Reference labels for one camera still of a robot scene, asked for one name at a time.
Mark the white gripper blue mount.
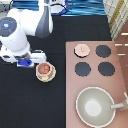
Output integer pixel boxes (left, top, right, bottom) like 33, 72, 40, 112
0, 45, 47, 67

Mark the pink pot with red food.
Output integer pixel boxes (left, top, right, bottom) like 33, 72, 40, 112
35, 61, 56, 82

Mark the pink round pot lid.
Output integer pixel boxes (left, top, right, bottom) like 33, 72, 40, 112
74, 44, 90, 57

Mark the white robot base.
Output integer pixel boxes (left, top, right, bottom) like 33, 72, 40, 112
50, 0, 66, 14

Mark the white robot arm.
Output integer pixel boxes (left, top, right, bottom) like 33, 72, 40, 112
0, 0, 53, 67

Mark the cream round plate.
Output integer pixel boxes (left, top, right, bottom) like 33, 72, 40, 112
35, 65, 57, 83

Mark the black table mat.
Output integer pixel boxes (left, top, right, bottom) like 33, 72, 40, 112
0, 15, 111, 128

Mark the pink toy stove counter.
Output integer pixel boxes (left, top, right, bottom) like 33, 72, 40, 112
66, 41, 128, 128

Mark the blue striped cloth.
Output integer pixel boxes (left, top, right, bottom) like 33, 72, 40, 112
11, 0, 105, 16

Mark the black burner top right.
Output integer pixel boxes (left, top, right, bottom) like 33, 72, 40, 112
96, 45, 111, 58

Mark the black burner bottom right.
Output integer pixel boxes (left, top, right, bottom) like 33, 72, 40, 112
98, 62, 115, 76

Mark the grey sink faucet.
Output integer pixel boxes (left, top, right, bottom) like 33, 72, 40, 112
111, 93, 128, 111

